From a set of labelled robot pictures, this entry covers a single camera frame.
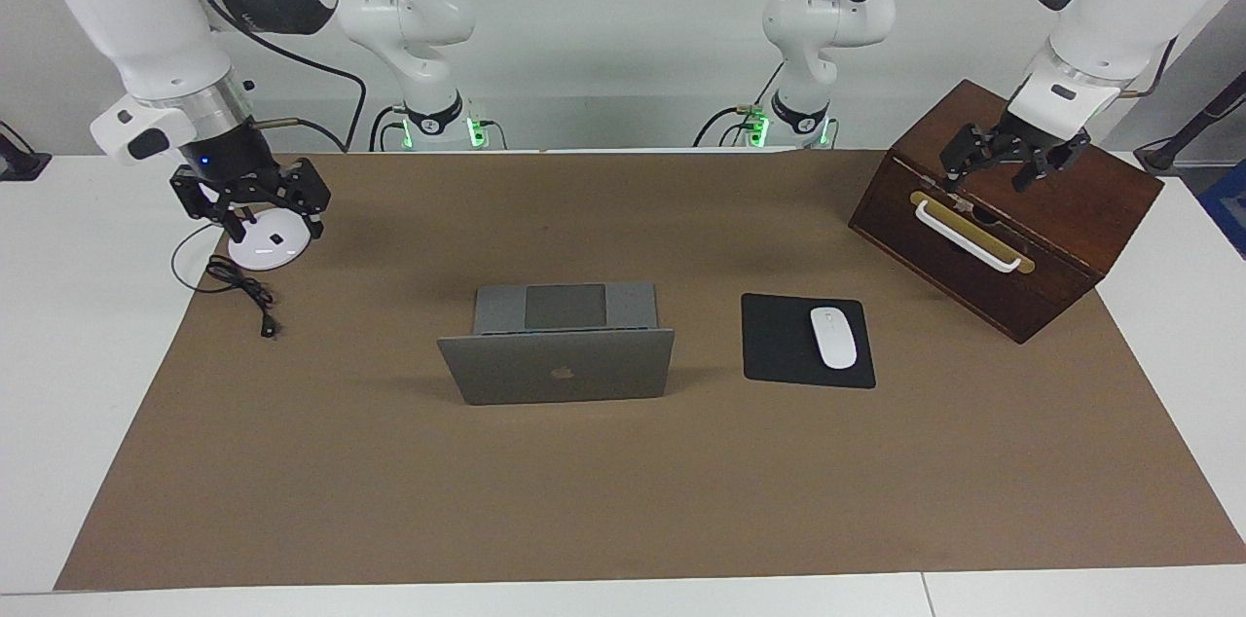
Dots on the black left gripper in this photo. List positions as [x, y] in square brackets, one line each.
[1027, 138]

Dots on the black stand with pole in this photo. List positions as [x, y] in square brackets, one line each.
[1168, 153]

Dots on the brown table mat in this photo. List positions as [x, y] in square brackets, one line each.
[623, 490]

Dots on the silver grey laptop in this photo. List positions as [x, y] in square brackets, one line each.
[565, 369]

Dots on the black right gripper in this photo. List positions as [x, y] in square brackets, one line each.
[234, 169]

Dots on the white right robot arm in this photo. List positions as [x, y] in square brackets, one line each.
[127, 4]

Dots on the blue crate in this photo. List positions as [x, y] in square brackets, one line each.
[1228, 208]

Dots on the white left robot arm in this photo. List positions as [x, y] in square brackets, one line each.
[1119, 4]

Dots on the black table clamp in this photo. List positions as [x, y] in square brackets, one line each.
[19, 164]

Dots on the white computer mouse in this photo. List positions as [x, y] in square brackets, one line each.
[833, 340]

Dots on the dark brown wooden box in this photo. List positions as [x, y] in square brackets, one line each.
[1032, 228]

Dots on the black mouse pad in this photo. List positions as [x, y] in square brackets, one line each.
[779, 344]

